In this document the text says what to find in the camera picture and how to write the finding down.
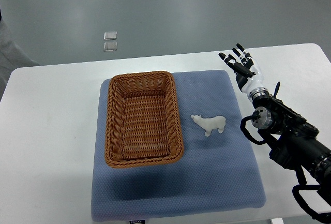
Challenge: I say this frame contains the black label tag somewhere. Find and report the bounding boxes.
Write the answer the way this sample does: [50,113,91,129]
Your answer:
[129,219,146,224]

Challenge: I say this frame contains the white toy polar bear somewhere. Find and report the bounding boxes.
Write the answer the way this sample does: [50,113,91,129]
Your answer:
[191,115,226,137]

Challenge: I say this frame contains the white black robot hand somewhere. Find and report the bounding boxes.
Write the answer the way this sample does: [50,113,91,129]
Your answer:
[218,43,269,102]

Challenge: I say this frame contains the upper silver floor plate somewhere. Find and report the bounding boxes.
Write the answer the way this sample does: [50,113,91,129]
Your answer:
[103,31,117,40]

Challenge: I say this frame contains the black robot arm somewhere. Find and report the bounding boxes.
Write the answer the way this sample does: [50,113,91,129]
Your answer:
[240,87,330,223]

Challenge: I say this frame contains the blue padded mat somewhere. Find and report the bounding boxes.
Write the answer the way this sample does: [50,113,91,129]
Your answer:
[90,69,267,222]

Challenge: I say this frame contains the person in grey trousers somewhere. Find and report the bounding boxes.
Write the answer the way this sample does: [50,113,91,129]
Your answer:
[0,14,40,98]

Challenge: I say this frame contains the brown wicker basket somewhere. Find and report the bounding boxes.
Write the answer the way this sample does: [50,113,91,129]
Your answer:
[104,71,184,169]

